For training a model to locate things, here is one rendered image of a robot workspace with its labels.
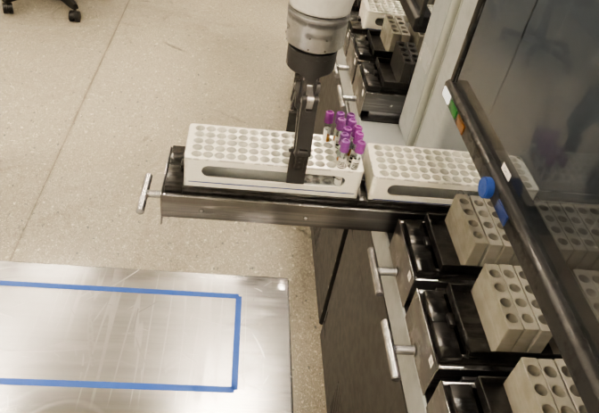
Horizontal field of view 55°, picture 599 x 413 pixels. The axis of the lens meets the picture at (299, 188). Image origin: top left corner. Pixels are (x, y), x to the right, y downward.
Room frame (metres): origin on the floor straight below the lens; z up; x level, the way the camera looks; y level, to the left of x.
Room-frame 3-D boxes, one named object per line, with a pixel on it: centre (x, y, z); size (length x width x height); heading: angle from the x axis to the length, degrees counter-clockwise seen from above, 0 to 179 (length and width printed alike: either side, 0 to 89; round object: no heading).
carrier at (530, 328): (0.54, -0.32, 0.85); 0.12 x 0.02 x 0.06; 9
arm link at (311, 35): (0.80, 0.02, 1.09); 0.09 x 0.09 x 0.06
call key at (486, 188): (0.64, -0.25, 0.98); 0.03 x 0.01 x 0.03; 9
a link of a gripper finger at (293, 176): (0.74, 0.01, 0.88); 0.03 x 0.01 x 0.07; 99
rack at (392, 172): (0.84, -0.26, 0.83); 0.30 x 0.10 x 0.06; 99
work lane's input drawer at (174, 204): (0.81, -0.08, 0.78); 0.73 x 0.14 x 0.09; 99
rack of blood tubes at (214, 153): (0.79, 0.05, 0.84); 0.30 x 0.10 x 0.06; 99
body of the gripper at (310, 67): (0.80, 0.02, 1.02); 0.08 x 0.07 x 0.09; 9
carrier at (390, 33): (1.39, -0.16, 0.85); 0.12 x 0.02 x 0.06; 10
